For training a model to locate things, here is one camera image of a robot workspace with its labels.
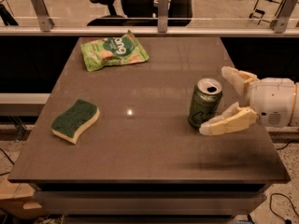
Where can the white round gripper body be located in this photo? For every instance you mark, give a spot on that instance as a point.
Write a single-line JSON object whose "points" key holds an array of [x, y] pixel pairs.
{"points": [[271, 101]]}

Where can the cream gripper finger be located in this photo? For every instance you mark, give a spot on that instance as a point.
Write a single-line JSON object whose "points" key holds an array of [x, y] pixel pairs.
{"points": [[240, 80], [233, 119]]}

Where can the green soda can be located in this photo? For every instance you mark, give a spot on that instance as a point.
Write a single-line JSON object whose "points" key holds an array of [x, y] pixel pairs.
{"points": [[206, 97]]}

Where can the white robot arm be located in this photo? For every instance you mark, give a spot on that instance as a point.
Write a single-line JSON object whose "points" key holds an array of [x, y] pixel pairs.
{"points": [[271, 102]]}

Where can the green rice chip bag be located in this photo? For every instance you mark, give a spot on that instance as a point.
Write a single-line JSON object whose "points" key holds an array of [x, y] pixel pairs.
{"points": [[113, 51]]}

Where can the wooden stool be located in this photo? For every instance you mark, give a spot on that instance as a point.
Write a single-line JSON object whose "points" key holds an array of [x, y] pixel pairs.
{"points": [[265, 10]]}

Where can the black office chair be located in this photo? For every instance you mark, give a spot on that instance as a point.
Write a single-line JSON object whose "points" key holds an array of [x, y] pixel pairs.
{"points": [[143, 13]]}

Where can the green and yellow sponge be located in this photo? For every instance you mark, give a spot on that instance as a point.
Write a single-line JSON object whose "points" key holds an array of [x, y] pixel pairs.
{"points": [[74, 121]]}

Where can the cardboard box under table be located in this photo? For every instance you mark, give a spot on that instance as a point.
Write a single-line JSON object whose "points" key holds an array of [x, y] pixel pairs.
{"points": [[17, 199]]}

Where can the right metal rail bracket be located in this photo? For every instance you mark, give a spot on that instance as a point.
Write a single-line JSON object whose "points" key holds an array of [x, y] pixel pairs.
{"points": [[280, 22]]}

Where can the metal rail bracket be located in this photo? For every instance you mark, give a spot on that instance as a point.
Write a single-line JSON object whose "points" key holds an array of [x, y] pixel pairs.
{"points": [[44, 20], [280, 22], [162, 16]]}

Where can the middle metal rail bracket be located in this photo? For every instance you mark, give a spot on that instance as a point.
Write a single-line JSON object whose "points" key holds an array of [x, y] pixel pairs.
{"points": [[162, 16]]}

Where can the left metal rail bracket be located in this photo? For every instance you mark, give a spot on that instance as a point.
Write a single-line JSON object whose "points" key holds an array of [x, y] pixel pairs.
{"points": [[44, 20]]}

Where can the horizontal glass barrier rail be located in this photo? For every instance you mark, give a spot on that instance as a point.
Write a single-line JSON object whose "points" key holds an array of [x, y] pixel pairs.
{"points": [[197, 27]]}

